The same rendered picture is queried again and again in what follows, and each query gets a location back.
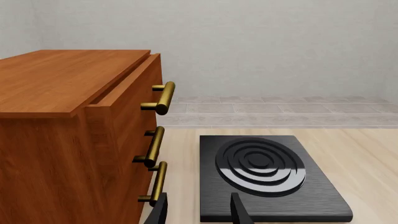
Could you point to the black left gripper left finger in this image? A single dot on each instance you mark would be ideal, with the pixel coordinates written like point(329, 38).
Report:
point(159, 212)

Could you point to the wooden cabinet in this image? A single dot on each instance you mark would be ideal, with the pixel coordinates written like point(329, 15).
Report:
point(46, 116)

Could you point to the wooden drawer with gap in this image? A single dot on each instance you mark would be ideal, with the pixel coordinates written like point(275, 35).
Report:
point(124, 100)

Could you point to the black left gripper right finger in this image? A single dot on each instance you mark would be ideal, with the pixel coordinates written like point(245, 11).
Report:
point(238, 212)

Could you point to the flat black stove plate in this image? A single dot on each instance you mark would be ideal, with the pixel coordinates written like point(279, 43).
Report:
point(264, 177)

